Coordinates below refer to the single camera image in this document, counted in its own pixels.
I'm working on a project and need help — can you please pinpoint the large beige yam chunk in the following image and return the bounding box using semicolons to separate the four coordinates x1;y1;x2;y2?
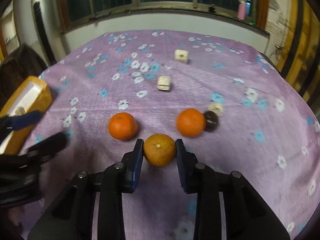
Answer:
15;106;25;116

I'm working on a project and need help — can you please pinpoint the pink water bottle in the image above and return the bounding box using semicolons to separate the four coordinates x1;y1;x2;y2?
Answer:
238;0;246;21

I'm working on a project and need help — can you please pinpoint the yellowish orange tangerine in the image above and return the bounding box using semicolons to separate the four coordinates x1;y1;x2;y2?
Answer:
143;134;176;167

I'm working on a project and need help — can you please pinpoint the purple floral tablecloth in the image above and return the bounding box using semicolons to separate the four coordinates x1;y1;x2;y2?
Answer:
22;30;319;238

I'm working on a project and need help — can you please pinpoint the white foam tray yellow tape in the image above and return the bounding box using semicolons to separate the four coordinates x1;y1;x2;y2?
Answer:
1;76;53;155

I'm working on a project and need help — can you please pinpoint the bright orange tangerine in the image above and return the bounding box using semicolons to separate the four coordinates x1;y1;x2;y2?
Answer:
176;108;206;138
108;112;138;141

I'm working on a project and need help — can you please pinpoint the small beige cube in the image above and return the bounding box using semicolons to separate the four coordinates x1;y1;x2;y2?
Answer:
175;49;189;64
157;76;171;91

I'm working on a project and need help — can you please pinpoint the small beige cube far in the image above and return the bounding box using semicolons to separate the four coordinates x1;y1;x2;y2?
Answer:
175;49;189;64

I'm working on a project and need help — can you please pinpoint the small beige piece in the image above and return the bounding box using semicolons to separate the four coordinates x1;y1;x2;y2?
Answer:
208;102;224;116

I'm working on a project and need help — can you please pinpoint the wooden shelf unit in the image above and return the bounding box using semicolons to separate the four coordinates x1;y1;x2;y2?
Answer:
1;0;20;61

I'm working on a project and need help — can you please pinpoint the small beige cube near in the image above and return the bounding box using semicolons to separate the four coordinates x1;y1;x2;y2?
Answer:
157;76;171;91

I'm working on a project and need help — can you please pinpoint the standing air conditioner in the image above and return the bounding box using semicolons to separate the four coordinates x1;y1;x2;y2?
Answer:
31;0;66;66

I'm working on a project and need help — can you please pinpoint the dark brown chestnut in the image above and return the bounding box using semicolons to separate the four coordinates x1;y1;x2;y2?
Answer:
204;111;219;132

